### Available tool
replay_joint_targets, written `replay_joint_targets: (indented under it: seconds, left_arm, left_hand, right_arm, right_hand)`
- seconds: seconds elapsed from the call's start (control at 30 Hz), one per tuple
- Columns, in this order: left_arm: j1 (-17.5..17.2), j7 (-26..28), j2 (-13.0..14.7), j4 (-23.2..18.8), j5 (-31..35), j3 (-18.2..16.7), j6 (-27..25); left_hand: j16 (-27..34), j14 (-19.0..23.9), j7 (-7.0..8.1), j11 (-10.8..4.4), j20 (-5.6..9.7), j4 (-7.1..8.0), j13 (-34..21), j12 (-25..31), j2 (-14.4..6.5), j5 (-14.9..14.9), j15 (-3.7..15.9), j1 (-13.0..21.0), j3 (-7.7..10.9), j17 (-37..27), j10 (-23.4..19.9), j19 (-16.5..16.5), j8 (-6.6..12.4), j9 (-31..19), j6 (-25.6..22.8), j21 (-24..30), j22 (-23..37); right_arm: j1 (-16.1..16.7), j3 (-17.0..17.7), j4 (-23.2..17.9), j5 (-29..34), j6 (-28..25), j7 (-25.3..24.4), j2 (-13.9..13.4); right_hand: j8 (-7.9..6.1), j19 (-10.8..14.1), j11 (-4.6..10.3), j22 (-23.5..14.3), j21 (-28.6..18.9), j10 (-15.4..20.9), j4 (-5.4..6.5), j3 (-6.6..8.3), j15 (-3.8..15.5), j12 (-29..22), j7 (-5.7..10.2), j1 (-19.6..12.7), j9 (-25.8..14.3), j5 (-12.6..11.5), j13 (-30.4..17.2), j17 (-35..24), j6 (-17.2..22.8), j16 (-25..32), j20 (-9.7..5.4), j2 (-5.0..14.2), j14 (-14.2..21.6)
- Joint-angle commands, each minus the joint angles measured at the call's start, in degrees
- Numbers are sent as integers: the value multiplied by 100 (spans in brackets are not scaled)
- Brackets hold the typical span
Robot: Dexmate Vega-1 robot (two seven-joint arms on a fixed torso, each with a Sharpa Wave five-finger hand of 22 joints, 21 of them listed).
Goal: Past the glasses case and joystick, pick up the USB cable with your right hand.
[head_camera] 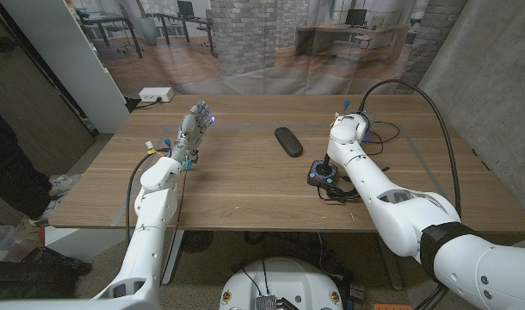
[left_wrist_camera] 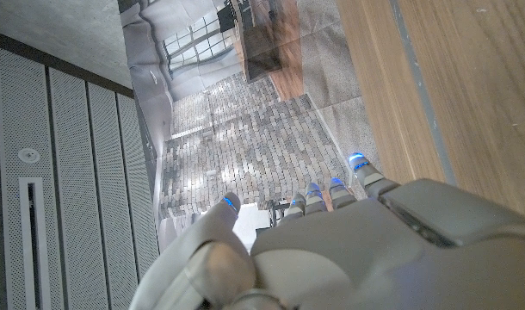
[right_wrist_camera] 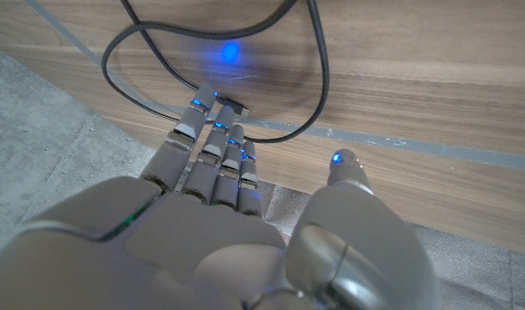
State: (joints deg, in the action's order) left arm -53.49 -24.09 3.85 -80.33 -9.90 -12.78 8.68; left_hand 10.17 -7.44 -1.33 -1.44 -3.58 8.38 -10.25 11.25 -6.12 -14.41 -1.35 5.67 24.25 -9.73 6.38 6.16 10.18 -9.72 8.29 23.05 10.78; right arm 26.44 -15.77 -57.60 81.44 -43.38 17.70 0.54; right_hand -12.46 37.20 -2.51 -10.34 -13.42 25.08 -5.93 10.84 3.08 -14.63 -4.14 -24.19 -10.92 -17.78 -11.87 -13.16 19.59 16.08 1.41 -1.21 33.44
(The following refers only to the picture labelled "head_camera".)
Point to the person in dark trousers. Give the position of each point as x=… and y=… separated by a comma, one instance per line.
x=8, y=172

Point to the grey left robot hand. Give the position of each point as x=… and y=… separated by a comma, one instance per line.
x=189, y=131

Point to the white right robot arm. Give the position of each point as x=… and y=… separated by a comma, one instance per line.
x=396, y=211

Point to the clear plastic bin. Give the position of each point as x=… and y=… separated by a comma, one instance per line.
x=4, y=241

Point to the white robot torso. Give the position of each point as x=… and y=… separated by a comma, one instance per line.
x=279, y=284

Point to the white cabinet panel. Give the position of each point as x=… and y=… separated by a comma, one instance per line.
x=69, y=56

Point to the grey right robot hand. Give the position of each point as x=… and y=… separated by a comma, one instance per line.
x=368, y=120

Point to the white power strip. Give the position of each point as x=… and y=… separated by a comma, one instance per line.
x=156, y=94

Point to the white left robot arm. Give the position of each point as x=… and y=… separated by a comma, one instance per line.
x=152, y=206

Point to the black round fan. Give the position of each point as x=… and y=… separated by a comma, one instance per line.
x=198, y=241

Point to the black glasses case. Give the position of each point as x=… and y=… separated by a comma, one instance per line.
x=288, y=142

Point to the orange object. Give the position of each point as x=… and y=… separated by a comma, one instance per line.
x=391, y=307

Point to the grey table leg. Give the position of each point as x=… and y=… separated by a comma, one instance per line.
x=389, y=271
x=173, y=267

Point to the printed office backdrop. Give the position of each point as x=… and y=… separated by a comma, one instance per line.
x=254, y=47

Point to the black bag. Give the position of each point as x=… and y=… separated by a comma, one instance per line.
x=34, y=271

